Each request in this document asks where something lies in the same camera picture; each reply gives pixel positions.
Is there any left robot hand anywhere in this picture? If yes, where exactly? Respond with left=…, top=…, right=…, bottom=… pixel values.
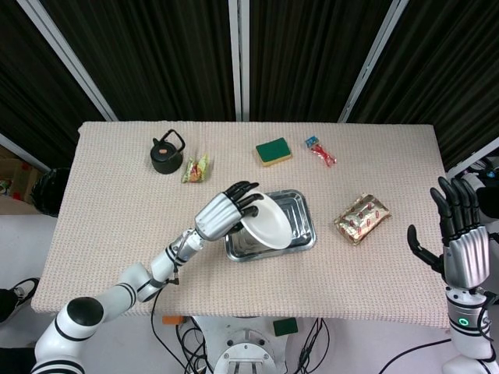
left=193, top=180, right=260, bottom=242

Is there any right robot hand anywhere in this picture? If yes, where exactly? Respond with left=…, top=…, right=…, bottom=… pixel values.
left=407, top=176, right=490, bottom=291

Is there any white round plate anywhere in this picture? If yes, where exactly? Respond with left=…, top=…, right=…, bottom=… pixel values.
left=237, top=192, right=292, bottom=250

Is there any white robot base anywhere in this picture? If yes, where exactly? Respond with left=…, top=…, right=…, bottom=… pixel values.
left=190, top=315, right=297, bottom=374

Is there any rectangular metal tray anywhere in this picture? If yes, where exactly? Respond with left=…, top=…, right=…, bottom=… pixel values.
left=225, top=189, right=317, bottom=263

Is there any green snack packet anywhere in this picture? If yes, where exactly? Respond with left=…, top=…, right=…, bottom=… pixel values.
left=180, top=153, right=211, bottom=185

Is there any beige waffle tablecloth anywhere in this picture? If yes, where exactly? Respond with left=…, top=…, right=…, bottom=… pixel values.
left=30, top=121, right=453, bottom=330

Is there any green and yellow sponge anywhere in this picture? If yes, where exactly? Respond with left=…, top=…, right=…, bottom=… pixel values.
left=255, top=136, right=293, bottom=168

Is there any gold foil snack package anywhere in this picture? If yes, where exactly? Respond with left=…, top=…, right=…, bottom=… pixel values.
left=333, top=192, right=392, bottom=247

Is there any red wrapped candy packet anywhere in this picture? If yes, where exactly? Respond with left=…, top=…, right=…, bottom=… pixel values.
left=303, top=136, right=338, bottom=168

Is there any green square button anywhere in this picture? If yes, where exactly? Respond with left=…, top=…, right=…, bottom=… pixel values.
left=272, top=317, right=299, bottom=338

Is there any cardboard box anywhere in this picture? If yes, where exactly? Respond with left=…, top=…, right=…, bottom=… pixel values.
left=0, top=146, right=42, bottom=203

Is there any black and white shoe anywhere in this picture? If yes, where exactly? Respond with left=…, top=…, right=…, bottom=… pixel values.
left=0, top=277, right=41, bottom=323

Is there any black teapot with handle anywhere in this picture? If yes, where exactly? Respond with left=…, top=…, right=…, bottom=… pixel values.
left=150, top=129, right=187, bottom=175

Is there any black cable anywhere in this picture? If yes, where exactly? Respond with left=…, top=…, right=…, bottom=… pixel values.
left=150, top=268, right=214, bottom=374
left=377, top=337, right=453, bottom=374

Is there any white partition frame post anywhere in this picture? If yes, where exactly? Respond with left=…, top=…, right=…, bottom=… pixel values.
left=337, top=0, right=420, bottom=123
left=16, top=0, right=119, bottom=122
left=228, top=0, right=251, bottom=122

